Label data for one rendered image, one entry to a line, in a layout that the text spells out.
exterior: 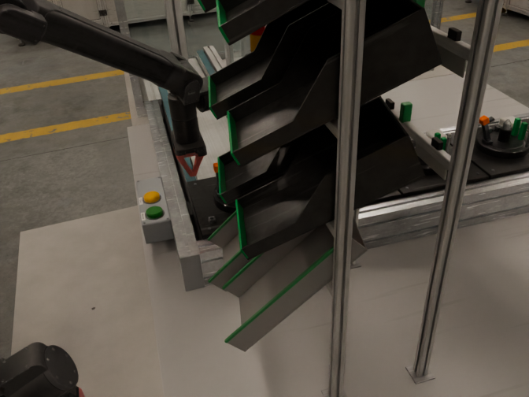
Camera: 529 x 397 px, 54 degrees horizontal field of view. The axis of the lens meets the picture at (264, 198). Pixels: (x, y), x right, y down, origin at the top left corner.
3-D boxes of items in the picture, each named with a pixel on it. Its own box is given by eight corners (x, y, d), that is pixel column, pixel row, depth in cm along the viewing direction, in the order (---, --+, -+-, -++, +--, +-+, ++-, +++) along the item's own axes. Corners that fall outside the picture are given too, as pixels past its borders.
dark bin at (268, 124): (239, 168, 68) (209, 123, 64) (234, 124, 78) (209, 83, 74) (442, 64, 62) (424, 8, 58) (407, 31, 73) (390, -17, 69)
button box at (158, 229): (146, 244, 126) (141, 224, 123) (139, 198, 143) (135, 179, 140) (174, 239, 128) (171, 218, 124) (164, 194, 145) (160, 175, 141)
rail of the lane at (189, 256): (186, 291, 118) (179, 255, 112) (149, 126, 189) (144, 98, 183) (209, 286, 119) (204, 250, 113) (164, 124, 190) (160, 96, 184)
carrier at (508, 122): (489, 182, 133) (499, 139, 126) (438, 140, 152) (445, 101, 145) (568, 165, 138) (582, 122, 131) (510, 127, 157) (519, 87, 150)
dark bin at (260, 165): (226, 205, 89) (203, 173, 85) (223, 166, 99) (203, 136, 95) (377, 130, 83) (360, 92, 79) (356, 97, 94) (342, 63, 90)
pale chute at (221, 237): (226, 292, 99) (207, 282, 97) (223, 248, 110) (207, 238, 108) (331, 197, 89) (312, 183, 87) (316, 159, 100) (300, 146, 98)
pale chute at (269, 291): (245, 352, 87) (224, 342, 85) (240, 297, 98) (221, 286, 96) (368, 250, 77) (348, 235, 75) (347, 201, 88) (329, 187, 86)
